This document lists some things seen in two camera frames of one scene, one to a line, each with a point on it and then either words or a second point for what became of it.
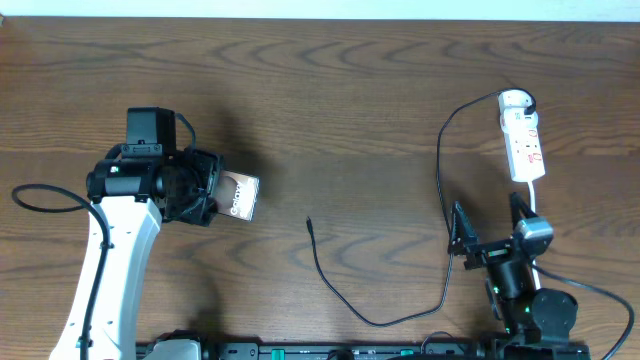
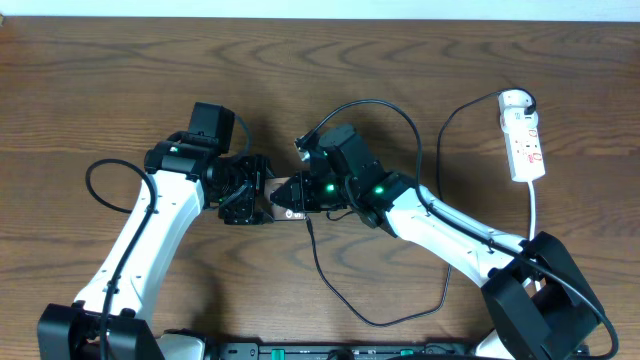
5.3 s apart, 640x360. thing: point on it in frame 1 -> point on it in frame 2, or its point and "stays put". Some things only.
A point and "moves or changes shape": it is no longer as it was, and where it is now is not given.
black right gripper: (489, 253) -> (302, 200)
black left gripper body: (195, 175) -> (242, 182)
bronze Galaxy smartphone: (238, 195) moves or changes shape
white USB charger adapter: (514, 101) stays put
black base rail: (395, 350) stays put
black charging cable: (530, 109) stays put
